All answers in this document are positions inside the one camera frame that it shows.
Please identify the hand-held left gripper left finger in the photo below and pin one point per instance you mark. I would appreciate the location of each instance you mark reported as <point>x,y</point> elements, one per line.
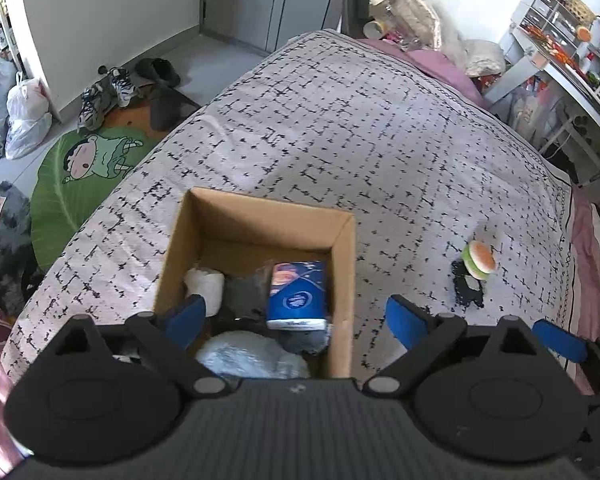
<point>187,317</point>

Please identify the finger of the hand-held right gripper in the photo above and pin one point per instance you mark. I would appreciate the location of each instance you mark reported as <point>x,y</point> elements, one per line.
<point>560,340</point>

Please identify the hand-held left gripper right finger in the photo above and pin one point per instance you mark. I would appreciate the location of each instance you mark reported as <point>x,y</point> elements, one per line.
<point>405,321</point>

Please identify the dark grey cloth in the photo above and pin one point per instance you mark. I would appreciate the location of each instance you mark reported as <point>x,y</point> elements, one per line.
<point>247,292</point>

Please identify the brown cardboard box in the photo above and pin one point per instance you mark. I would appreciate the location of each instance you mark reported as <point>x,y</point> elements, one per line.
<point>342,280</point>

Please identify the burger plush toy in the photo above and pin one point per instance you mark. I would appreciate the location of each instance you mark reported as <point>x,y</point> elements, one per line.
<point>479,259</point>

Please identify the blue tissue pack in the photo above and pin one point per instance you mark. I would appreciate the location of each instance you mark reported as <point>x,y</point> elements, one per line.
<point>297,295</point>

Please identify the green cartoon rug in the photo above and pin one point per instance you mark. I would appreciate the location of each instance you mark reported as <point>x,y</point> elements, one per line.
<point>80,180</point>

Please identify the white black patterned bedspread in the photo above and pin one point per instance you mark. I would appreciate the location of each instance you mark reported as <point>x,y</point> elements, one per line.
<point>355,135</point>

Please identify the grey sneaker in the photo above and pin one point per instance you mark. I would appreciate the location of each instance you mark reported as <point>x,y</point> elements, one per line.
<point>122,85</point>
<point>96,107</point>

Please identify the snack bags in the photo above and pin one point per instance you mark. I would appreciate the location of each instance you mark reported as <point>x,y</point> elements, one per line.
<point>530,105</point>

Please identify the white desk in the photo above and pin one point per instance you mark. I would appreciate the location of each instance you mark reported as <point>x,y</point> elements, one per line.
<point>580,100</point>

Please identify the dark slipper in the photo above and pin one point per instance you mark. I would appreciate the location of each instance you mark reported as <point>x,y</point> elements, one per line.
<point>157,72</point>

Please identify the white plastic bag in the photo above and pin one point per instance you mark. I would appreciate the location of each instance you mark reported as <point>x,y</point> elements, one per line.
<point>27,120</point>

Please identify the white pillow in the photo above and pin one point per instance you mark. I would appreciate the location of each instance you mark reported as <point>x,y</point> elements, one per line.
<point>475,55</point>

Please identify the white bottle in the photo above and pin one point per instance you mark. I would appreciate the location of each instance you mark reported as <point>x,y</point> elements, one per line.
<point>584,55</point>

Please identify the paper cup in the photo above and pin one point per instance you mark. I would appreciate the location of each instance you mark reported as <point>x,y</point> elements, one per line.
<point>374,28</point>

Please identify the clear plastic bag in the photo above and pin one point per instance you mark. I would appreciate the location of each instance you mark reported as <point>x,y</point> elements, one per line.
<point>417,20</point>

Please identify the orange round toy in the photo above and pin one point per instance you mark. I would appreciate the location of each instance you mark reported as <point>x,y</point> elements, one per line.
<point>584,33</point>

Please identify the clear plastic jar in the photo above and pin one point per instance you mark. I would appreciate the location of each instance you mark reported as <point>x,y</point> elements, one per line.
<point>382,5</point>

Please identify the clear drawer organizer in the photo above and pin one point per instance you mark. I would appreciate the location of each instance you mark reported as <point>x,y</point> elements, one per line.
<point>540,15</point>

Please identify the grey door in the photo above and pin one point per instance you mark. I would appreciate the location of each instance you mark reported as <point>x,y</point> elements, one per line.
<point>275,0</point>

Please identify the wicker basket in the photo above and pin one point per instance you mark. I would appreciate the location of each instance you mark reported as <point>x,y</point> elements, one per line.
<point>579,8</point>

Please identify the white storage rack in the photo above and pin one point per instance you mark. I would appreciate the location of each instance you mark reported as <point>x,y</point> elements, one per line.
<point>2,30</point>

